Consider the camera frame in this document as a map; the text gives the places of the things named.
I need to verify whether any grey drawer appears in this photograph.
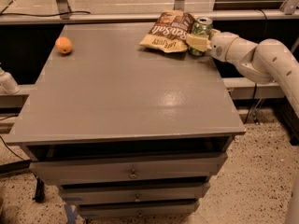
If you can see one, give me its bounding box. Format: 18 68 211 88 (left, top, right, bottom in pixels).
30 153 227 186
78 200 199 219
59 182 210 205

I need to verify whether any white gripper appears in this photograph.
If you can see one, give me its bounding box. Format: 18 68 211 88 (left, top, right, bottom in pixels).
186 29 238 63

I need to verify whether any black cable on floor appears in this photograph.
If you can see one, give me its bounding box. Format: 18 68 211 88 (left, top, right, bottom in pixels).
0 135 46 203

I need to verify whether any grey drawer cabinet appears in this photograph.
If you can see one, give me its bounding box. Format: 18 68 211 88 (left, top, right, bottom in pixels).
5 21 247 220

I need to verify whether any white pipe at left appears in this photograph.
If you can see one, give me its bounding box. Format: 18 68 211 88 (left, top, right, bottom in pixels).
0 67 20 94

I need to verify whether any bottom grey drawer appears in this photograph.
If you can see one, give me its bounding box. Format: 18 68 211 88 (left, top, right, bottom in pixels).
78 200 199 219

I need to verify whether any metal frame rail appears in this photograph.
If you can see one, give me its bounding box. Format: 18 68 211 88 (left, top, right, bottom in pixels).
0 9 299 25

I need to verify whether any middle grey drawer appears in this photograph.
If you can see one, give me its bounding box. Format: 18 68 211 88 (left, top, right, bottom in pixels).
59 182 210 205

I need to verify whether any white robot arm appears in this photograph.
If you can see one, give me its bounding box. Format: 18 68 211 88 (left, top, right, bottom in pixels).
196 32 299 224

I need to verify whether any orange fruit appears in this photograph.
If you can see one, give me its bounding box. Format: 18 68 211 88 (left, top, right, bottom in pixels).
55 36 73 54

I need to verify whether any black cable on rail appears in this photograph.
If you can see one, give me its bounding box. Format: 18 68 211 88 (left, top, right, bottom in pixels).
0 10 92 18

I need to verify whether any top grey drawer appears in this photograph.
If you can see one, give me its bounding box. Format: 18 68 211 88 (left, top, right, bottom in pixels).
30 153 227 186

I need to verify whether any green soda can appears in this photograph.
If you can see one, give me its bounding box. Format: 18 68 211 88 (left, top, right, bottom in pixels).
188 17 213 56

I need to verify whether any brown chip bag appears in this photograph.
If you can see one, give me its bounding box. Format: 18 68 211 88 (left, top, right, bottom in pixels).
139 10 195 53

